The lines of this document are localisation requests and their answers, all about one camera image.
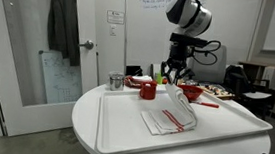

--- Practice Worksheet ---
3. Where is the white wall sign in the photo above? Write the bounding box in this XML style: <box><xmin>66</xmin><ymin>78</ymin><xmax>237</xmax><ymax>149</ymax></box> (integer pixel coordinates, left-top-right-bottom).
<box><xmin>105</xmin><ymin>9</ymin><xmax>126</xmax><ymax>26</ymax></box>

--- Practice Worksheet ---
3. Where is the white folded napkin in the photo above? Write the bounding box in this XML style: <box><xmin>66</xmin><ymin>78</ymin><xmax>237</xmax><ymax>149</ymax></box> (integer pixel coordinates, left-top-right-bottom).
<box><xmin>131</xmin><ymin>74</ymin><xmax>154</xmax><ymax>84</ymax></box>

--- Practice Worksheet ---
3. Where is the black backpack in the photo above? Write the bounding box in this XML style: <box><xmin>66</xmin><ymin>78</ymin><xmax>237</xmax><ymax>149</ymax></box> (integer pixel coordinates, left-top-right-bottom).
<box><xmin>222</xmin><ymin>64</ymin><xmax>257</xmax><ymax>98</ymax></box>

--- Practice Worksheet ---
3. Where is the red mug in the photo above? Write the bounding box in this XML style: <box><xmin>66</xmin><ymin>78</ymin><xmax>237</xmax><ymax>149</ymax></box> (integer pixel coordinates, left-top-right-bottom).
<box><xmin>138</xmin><ymin>79</ymin><xmax>158</xmax><ymax>101</ymax></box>

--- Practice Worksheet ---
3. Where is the white towel with red stripes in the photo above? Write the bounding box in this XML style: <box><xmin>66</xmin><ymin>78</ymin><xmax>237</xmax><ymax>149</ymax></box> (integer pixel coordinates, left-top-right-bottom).
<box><xmin>138</xmin><ymin>81</ymin><xmax>201</xmax><ymax>140</ymax></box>

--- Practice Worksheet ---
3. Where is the wooden board with small items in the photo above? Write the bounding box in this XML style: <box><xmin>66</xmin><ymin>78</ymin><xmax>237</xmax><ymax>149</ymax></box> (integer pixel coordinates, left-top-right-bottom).
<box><xmin>197</xmin><ymin>81</ymin><xmax>236</xmax><ymax>101</ymax></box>

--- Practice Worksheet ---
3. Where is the white door with glass pane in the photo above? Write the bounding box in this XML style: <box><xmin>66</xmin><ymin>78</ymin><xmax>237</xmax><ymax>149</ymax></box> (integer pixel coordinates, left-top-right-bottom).
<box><xmin>0</xmin><ymin>0</ymin><xmax>107</xmax><ymax>144</ymax></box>

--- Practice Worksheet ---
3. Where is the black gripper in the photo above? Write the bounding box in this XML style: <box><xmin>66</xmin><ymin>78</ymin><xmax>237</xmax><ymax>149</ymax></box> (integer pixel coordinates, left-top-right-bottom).
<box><xmin>159</xmin><ymin>43</ymin><xmax>198</xmax><ymax>87</ymax></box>

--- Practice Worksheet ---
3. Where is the grey office chair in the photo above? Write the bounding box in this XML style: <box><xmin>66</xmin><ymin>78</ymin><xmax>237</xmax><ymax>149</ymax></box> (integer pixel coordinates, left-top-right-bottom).
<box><xmin>190</xmin><ymin>41</ymin><xmax>229</xmax><ymax>86</ymax></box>

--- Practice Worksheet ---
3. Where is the small metal bowl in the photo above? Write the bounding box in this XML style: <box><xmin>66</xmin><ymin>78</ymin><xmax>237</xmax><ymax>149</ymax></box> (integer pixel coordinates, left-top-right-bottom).
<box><xmin>184</xmin><ymin>78</ymin><xmax>199</xmax><ymax>87</ymax></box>

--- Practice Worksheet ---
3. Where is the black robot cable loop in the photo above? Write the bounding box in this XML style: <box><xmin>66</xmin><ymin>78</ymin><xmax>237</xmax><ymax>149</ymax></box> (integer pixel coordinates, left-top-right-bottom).
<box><xmin>191</xmin><ymin>38</ymin><xmax>222</xmax><ymax>67</ymax></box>

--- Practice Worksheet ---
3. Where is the red bowl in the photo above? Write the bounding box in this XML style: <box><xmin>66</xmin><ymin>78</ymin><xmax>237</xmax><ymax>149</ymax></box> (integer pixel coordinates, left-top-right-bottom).
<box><xmin>175</xmin><ymin>83</ymin><xmax>205</xmax><ymax>103</ymax></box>

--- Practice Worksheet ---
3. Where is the white light switch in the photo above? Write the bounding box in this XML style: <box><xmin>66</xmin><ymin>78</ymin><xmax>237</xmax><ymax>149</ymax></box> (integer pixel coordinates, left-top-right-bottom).
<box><xmin>109</xmin><ymin>23</ymin><xmax>118</xmax><ymax>37</ymax></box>

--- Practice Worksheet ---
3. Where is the large white plastic tray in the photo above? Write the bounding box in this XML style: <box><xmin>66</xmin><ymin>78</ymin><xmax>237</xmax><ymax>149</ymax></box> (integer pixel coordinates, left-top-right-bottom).
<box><xmin>94</xmin><ymin>81</ymin><xmax>275</xmax><ymax>154</ymax></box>

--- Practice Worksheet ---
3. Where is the small whiteboard with drawings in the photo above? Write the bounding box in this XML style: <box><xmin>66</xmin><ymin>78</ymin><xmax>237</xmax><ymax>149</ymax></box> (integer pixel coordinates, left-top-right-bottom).
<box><xmin>35</xmin><ymin>49</ymin><xmax>87</xmax><ymax>107</ymax></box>

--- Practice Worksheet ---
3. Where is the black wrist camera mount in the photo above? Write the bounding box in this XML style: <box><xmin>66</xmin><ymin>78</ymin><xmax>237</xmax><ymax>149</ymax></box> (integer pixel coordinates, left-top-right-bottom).
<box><xmin>169</xmin><ymin>32</ymin><xmax>209</xmax><ymax>50</ymax></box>

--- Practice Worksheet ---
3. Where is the shiny metal cup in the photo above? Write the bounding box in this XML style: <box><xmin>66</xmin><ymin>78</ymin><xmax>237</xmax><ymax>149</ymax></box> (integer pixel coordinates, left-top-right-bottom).
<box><xmin>107</xmin><ymin>71</ymin><xmax>126</xmax><ymax>93</ymax></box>

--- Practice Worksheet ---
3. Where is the white round seat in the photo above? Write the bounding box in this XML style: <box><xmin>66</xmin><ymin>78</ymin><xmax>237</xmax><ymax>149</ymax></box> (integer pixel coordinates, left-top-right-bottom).
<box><xmin>242</xmin><ymin>89</ymin><xmax>273</xmax><ymax>102</ymax></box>

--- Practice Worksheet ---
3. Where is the silver door handle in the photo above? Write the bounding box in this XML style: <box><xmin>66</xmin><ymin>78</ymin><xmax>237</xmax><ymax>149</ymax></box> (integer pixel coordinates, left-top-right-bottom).
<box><xmin>78</xmin><ymin>39</ymin><xmax>95</xmax><ymax>51</ymax></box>

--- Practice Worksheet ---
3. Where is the green cup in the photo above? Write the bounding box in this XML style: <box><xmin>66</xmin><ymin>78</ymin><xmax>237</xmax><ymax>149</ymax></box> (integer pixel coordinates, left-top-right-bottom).
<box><xmin>154</xmin><ymin>72</ymin><xmax>164</xmax><ymax>85</ymax></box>

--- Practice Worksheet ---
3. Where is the black box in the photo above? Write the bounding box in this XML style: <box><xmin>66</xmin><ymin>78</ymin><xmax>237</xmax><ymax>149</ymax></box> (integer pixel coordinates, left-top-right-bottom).
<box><xmin>125</xmin><ymin>64</ymin><xmax>144</xmax><ymax>77</ymax></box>

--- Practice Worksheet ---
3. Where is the red handled metal spoon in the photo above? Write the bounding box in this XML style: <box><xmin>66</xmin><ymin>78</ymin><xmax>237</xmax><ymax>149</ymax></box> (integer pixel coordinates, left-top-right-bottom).
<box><xmin>189</xmin><ymin>99</ymin><xmax>221</xmax><ymax>109</ymax></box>

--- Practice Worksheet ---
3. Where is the red plate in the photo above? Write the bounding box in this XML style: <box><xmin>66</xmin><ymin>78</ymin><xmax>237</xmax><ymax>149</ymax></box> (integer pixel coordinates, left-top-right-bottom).
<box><xmin>124</xmin><ymin>74</ymin><xmax>146</xmax><ymax>90</ymax></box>

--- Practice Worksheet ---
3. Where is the dark grey hanging jacket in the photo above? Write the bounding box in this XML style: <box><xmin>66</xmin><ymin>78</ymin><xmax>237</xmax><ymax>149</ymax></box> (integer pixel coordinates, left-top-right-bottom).
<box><xmin>42</xmin><ymin>0</ymin><xmax>87</xmax><ymax>68</ymax></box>

